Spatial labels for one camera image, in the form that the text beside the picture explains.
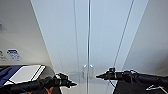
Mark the white wardrobe door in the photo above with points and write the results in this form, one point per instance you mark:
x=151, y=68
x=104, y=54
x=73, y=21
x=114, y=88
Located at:
x=110, y=33
x=60, y=33

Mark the white wardrobe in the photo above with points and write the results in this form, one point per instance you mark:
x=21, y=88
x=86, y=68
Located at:
x=100, y=26

